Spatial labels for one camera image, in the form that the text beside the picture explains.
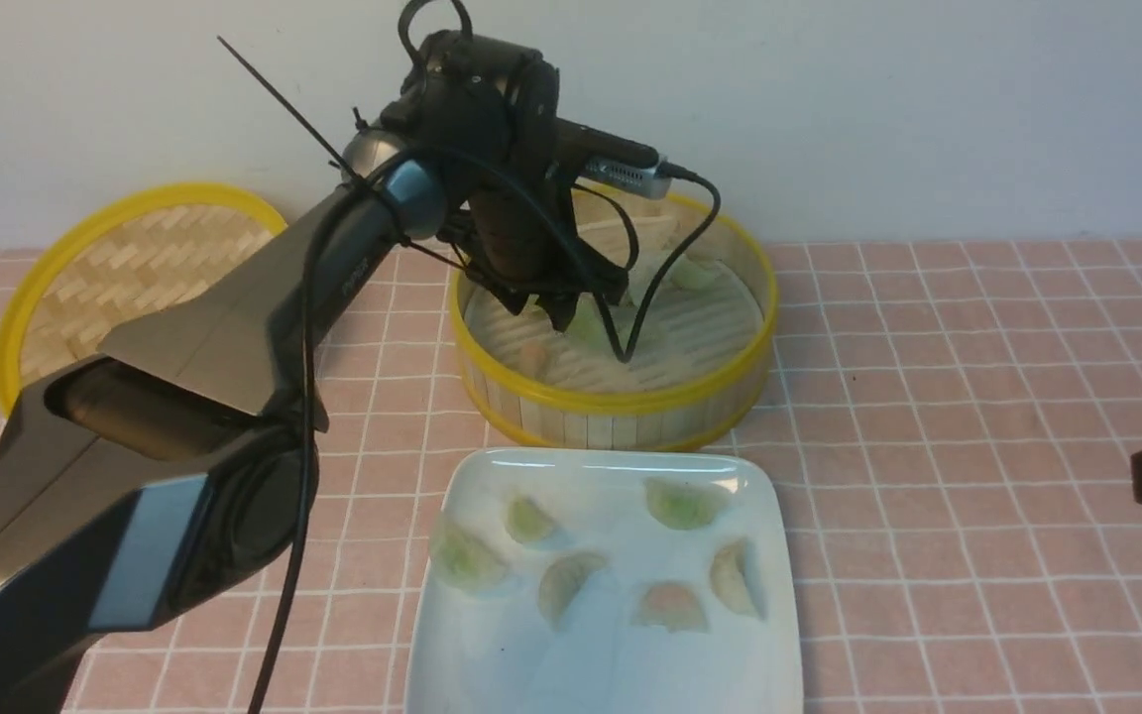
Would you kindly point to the small green dumpling on plate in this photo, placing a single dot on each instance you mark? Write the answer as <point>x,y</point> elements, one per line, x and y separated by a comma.
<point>527,522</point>

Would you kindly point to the green dumpling plate top right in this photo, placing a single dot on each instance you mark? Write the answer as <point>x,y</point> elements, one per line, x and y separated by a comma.
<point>683,506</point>

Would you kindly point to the white square plate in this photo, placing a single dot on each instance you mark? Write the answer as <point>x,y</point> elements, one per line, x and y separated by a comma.
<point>494,653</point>

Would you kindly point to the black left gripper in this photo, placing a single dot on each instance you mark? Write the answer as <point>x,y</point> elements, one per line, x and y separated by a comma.
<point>488,110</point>

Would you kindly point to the green dumpling plate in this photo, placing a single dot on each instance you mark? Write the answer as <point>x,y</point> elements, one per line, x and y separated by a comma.
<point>683,506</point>
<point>463,560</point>

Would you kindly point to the yellow rimmed bamboo steamer lid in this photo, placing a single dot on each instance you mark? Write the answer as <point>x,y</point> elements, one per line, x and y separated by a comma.
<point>140,254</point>

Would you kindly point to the pink dumpling moved to plate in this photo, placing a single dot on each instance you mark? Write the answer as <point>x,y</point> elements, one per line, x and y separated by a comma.
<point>533,358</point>

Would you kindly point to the beige dumpling plate right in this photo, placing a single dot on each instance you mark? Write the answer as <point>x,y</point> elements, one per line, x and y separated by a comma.
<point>728,579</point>

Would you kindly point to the green dumpling plate far left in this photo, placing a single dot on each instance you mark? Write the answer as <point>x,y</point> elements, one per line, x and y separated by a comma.
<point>463,560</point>

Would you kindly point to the beige dumpling plate centre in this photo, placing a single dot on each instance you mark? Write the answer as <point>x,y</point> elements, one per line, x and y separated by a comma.
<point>562,581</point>

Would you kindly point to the yellow rimmed bamboo steamer basket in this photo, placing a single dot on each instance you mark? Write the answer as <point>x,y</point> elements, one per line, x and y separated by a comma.
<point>700,365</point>

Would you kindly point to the beige dumpling plate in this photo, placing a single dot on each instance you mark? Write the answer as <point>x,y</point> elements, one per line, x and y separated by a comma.
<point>728,579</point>
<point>562,581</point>

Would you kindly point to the pale green dumpling steamer right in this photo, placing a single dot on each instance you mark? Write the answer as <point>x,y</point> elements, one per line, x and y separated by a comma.
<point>689,275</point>

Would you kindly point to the green dumpling steamer centre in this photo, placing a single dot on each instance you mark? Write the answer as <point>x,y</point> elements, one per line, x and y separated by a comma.
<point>586,329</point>

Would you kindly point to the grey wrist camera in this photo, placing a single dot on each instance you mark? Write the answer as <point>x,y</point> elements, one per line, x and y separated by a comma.
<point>611,160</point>

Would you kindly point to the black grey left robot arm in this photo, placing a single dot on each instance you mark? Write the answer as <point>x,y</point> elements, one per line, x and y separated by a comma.
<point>178,459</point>

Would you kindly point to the pink dumpling on plate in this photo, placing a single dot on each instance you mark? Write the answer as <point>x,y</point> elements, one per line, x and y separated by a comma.
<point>672,606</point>

